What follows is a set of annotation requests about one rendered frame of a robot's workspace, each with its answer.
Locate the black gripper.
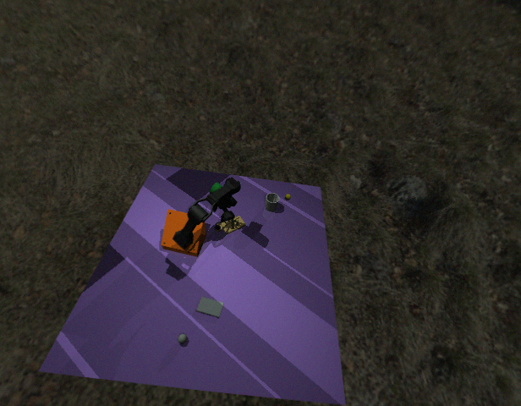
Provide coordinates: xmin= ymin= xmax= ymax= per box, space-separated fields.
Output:
xmin=213 ymin=199 xmax=235 ymax=222

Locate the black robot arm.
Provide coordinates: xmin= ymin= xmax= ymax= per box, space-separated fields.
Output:
xmin=173 ymin=178 xmax=241 ymax=250

